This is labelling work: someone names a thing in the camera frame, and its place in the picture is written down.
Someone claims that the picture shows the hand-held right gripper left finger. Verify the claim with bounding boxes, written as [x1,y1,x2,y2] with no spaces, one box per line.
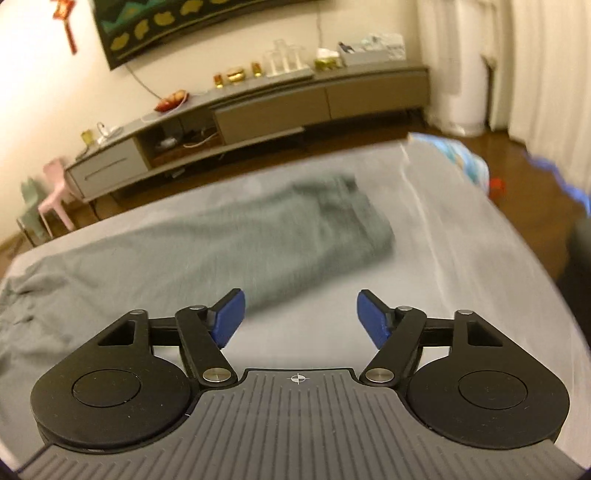
[98,288,245,387]

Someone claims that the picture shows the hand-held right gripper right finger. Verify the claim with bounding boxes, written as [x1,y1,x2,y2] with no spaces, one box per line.
[357,290,503,387]

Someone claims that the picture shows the grey pants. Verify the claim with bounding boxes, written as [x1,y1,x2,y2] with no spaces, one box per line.
[0,174,396,388]

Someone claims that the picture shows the bed with grey sheet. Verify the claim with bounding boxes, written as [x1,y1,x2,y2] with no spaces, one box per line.
[0,138,591,462]

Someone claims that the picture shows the blue patterned cloth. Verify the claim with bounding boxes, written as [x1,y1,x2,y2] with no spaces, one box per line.
[409,131,491,191]

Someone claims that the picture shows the long grey brown cabinet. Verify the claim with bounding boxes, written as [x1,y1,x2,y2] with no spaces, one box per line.
[65,65,431,205]

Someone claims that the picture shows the pink plastic chair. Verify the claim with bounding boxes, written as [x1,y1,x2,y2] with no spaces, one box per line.
[39,158,77,232]

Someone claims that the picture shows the red fruit plate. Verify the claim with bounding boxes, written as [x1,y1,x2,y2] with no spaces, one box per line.
[153,90,190,113]

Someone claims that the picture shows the green plastic chair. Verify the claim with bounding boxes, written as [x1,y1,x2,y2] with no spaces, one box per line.
[17,178,49,245]

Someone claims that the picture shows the blue floor item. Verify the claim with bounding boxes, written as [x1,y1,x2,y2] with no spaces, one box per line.
[523,151,591,210]

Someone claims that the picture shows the white air purifier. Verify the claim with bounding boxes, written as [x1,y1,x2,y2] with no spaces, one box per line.
[438,50,492,136]

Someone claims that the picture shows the gold tissue box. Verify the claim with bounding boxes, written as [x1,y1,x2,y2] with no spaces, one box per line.
[314,48,343,71]

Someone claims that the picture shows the white storage box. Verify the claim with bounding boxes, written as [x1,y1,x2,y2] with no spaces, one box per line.
[338,33,407,66]

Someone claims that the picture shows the cluster of clear glasses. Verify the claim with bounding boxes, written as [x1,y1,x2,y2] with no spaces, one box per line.
[263,39,308,77]

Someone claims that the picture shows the white curtain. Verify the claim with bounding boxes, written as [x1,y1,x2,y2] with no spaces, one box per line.
[416,0,591,153]

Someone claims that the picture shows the black television cable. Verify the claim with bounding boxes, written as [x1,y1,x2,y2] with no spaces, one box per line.
[124,64,164,101]

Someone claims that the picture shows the wall-mounted television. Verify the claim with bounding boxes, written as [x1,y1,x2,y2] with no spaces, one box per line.
[92,0,324,71]

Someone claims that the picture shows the red knot wall ornament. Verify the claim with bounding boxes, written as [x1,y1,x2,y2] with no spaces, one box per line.
[51,0,80,55]

